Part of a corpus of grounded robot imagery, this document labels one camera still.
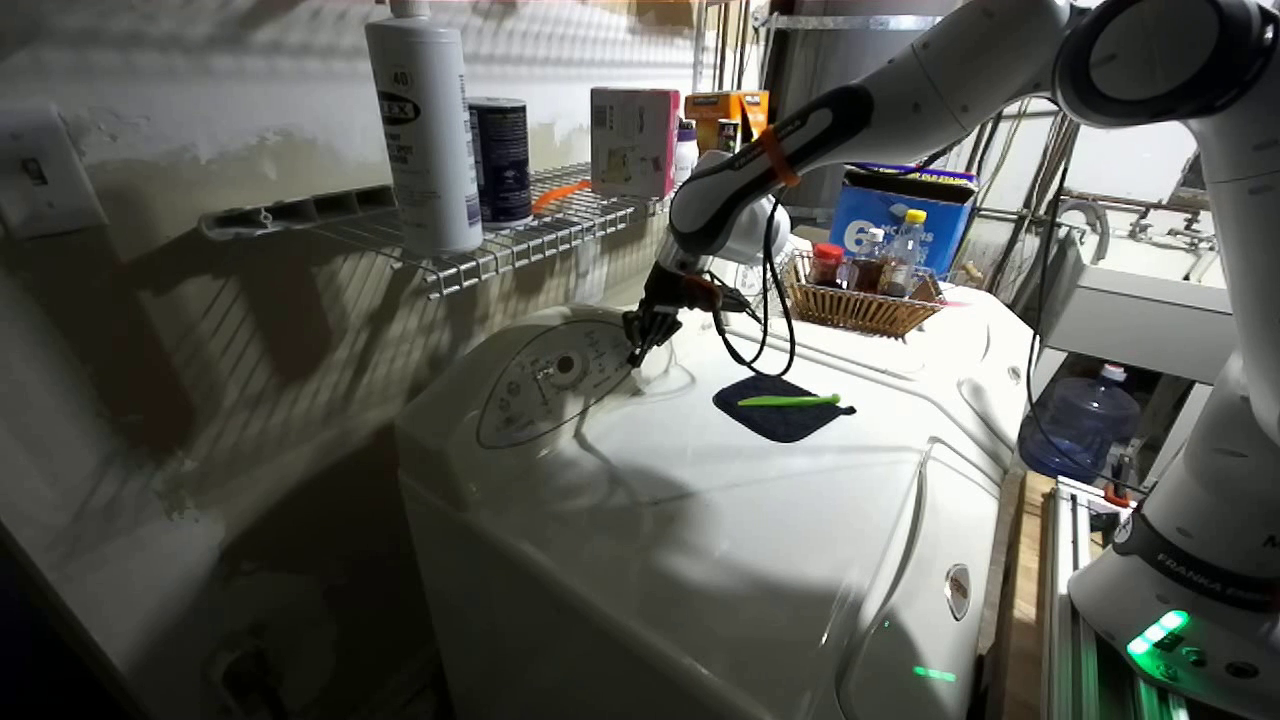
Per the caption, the white washing machine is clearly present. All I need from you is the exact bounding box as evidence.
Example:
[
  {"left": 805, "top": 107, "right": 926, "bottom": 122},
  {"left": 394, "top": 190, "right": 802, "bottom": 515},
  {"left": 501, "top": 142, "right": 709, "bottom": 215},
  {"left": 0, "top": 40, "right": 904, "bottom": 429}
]
[{"left": 394, "top": 300, "right": 1033, "bottom": 720}]

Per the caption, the pink and white box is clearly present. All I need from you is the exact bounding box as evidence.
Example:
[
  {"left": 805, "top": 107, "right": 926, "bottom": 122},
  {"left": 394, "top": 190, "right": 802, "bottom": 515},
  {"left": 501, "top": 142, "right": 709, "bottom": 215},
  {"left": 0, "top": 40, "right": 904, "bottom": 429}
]
[{"left": 590, "top": 84, "right": 684, "bottom": 204}]

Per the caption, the blue detergent box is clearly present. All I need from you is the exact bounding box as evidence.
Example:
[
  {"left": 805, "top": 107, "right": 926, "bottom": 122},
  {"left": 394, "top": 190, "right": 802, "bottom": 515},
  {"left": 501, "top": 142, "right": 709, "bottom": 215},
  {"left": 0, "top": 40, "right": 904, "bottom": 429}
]
[{"left": 828, "top": 157, "right": 986, "bottom": 285}]

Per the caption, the small orange item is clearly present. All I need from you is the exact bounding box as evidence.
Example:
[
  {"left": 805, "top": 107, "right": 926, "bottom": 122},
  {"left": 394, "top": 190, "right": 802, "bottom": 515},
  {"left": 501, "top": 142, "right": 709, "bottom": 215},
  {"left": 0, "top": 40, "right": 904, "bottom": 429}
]
[{"left": 530, "top": 176, "right": 599, "bottom": 222}]

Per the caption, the grey water heater tank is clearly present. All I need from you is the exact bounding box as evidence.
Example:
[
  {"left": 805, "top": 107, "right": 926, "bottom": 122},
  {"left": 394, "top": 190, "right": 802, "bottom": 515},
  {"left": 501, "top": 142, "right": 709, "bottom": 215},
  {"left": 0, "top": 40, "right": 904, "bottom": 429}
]
[{"left": 759, "top": 0, "right": 958, "bottom": 215}]

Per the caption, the white wall switch plate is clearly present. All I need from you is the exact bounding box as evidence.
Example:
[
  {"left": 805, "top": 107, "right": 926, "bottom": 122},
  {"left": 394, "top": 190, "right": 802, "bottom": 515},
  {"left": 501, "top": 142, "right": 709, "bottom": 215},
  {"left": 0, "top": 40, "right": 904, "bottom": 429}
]
[{"left": 0, "top": 107, "right": 109, "bottom": 244}]

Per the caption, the clear yellow capped bottle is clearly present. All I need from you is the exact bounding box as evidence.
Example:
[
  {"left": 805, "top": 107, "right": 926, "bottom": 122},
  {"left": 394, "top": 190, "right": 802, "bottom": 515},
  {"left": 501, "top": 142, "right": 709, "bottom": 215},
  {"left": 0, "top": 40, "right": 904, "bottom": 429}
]
[{"left": 886, "top": 204, "right": 941, "bottom": 303}]

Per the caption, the green pen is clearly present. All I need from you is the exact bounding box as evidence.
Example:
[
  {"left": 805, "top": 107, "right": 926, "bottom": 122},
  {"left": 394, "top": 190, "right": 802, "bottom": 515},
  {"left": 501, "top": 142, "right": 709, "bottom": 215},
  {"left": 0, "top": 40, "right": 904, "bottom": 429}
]
[{"left": 731, "top": 387, "right": 848, "bottom": 418}]

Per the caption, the tall white bottle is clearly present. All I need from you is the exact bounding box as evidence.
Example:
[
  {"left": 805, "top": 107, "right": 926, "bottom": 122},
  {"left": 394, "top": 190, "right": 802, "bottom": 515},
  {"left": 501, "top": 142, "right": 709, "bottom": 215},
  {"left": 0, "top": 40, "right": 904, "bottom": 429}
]
[{"left": 359, "top": 0, "right": 487, "bottom": 264}]

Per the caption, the aluminium frame rail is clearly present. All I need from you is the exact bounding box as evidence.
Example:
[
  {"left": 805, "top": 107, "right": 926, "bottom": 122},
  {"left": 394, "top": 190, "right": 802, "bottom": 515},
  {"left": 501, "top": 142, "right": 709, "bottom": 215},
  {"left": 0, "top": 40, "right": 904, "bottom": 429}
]
[{"left": 1041, "top": 477, "right": 1135, "bottom": 720}]

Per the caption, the dark blue can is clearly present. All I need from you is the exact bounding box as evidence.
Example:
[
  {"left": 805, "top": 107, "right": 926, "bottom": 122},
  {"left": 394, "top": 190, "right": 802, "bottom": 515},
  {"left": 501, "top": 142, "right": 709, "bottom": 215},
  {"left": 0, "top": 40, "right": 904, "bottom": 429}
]
[{"left": 464, "top": 97, "right": 537, "bottom": 228}]

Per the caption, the wooden board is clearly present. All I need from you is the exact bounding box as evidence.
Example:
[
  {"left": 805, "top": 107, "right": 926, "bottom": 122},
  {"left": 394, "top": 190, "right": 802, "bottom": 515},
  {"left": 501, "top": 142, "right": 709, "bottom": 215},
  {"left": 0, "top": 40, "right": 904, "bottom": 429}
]
[{"left": 989, "top": 466, "right": 1059, "bottom": 720}]

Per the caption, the white utility sink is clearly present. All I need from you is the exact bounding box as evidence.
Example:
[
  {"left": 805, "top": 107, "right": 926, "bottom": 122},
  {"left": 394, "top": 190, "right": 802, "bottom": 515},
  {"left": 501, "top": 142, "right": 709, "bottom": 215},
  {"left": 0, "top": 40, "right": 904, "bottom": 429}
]
[{"left": 1041, "top": 195, "right": 1248, "bottom": 387}]

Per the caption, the white dryer machine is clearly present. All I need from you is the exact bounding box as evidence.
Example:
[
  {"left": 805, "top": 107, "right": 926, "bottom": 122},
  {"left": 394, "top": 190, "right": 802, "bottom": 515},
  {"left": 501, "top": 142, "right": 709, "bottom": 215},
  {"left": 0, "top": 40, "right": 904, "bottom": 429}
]
[{"left": 679, "top": 215, "right": 1059, "bottom": 471}]

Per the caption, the red capped bottle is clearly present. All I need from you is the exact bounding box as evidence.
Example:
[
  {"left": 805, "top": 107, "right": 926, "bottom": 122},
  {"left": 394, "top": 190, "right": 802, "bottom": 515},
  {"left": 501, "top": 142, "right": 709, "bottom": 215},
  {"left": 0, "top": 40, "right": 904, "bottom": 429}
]
[{"left": 808, "top": 238, "right": 851, "bottom": 291}]

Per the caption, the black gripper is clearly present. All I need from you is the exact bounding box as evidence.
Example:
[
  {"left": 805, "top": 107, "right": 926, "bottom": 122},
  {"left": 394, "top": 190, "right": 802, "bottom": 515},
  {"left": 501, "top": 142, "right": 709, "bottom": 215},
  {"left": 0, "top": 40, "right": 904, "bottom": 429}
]
[{"left": 615, "top": 256, "right": 729, "bottom": 370}]

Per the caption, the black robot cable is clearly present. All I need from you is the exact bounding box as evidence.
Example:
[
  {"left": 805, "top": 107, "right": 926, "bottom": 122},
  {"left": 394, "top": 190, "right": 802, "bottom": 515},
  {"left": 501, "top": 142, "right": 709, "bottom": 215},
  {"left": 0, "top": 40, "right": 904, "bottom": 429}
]
[{"left": 704, "top": 191, "right": 805, "bottom": 386}]

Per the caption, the orange cardboard box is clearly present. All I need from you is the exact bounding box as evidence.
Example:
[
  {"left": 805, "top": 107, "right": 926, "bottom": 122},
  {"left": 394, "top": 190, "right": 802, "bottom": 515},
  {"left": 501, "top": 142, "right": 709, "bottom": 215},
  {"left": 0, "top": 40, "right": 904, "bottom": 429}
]
[{"left": 679, "top": 89, "right": 778, "bottom": 166}]

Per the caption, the white wire shelf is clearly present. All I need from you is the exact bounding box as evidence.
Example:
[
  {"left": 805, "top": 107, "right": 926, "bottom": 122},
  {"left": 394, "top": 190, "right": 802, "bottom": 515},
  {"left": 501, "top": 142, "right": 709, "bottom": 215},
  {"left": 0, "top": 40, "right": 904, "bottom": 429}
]
[{"left": 196, "top": 142, "right": 754, "bottom": 303}]

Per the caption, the blue water jug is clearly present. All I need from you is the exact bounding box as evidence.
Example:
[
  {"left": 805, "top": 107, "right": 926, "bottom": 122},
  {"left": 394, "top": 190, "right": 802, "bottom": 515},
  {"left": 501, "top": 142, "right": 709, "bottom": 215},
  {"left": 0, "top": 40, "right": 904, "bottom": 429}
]
[{"left": 1015, "top": 361, "right": 1150, "bottom": 489}]

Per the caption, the wicker basket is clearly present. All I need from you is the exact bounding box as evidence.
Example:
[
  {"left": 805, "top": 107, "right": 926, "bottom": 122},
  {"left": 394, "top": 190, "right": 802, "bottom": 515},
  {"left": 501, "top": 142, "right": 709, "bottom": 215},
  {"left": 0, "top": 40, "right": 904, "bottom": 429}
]
[{"left": 781, "top": 260, "right": 947, "bottom": 339}]

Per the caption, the dark blue cloth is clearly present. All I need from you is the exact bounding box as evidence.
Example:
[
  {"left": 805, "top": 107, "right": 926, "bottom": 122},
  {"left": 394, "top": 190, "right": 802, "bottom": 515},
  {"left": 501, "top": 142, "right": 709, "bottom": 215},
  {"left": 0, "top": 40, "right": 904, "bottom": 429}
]
[{"left": 709, "top": 370, "right": 860, "bottom": 450}]

